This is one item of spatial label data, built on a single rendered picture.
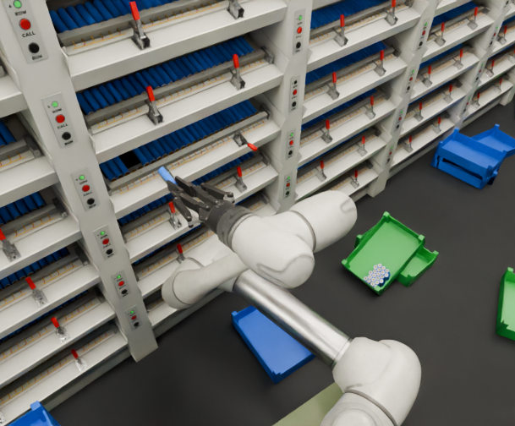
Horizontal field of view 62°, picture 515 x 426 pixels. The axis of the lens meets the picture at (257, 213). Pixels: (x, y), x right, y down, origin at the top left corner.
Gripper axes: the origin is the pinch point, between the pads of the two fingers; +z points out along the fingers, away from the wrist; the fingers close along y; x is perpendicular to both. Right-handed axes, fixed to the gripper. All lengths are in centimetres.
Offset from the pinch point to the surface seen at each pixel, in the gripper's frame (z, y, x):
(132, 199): 17.1, 6.6, 7.9
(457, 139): 19, -184, 73
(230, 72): 16.8, -31.6, -15.2
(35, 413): 0, 52, 39
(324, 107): 15, -68, 9
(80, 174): 13.1, 17.5, -7.2
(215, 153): 18.0, -22.4, 7.2
